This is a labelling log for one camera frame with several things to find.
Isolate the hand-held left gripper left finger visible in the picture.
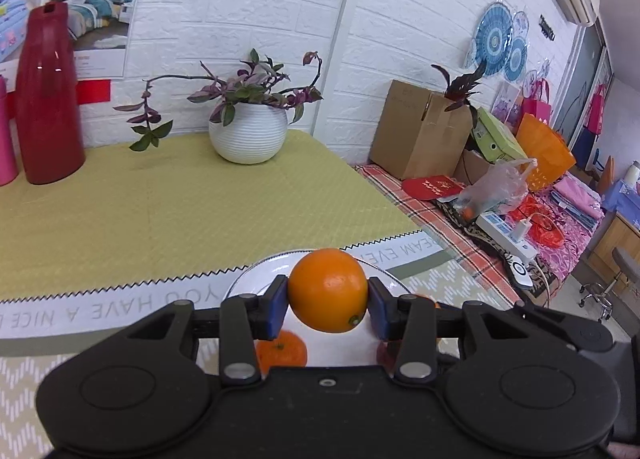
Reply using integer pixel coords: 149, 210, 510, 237
100, 275, 290, 387

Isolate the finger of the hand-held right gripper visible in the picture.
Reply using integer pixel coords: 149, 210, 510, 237
514, 302, 617, 354

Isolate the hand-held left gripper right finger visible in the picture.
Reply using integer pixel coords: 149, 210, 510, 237
369, 278, 557, 385

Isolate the tangerine with stem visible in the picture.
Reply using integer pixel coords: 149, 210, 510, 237
256, 330, 309, 375

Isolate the white round plate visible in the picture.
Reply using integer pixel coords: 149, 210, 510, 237
222, 249, 417, 371

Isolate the large orange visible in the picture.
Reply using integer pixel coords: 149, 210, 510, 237
287, 248, 370, 334

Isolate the grey swivel stool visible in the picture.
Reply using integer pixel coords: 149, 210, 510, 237
579, 246, 640, 323

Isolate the white round device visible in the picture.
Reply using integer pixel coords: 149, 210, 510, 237
505, 256, 535, 291

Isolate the wooden cabinet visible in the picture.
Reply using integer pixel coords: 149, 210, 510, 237
584, 209, 640, 286

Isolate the red plastic bag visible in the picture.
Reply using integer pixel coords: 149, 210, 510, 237
529, 223, 564, 248

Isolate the red plaid cloth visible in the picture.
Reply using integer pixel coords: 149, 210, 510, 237
354, 163, 557, 301

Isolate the dark patterned cloth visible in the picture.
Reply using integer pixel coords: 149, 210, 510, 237
434, 198, 506, 247

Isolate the white power strip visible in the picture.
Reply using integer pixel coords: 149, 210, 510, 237
474, 212, 540, 261

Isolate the pink folded bedding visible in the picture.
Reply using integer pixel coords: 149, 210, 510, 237
549, 176, 602, 220

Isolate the red envelope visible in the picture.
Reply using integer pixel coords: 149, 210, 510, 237
401, 173, 466, 202

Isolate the yellow-green table mat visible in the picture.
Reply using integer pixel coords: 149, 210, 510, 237
0, 129, 422, 301

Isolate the blue cloth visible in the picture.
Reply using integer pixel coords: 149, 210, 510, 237
600, 178, 640, 226

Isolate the clear plastic bag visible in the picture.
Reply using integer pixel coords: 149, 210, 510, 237
454, 158, 539, 218

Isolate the small cardboard box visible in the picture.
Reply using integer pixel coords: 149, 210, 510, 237
452, 148, 494, 186

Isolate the orange bag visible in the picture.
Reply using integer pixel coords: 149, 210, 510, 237
514, 113, 577, 192

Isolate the large cardboard box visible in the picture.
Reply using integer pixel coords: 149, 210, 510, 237
368, 79, 477, 181

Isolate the purple plant in white pot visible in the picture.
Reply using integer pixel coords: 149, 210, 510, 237
113, 48, 325, 164

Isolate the beige chevron tablecloth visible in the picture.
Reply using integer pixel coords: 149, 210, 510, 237
0, 233, 522, 459

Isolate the green box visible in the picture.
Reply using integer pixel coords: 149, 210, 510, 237
472, 106, 529, 164

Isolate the pink hanging bag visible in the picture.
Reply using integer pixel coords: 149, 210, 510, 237
586, 83, 607, 136

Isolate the pink gift bag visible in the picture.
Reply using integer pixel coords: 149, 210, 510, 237
522, 78, 554, 126

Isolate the dark purple plant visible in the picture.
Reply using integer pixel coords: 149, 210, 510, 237
430, 61, 489, 130

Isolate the red thermos jug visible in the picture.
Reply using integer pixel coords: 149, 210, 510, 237
13, 1, 86, 186

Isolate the pink bottle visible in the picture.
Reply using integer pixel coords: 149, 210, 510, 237
0, 76, 20, 188

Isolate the medium blue round wall decoration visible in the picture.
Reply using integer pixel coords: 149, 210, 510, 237
502, 36, 530, 84

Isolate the large blue round wall decoration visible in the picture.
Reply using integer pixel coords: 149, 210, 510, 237
465, 2, 515, 78

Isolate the wall poster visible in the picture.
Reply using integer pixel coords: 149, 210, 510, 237
0, 0, 153, 104

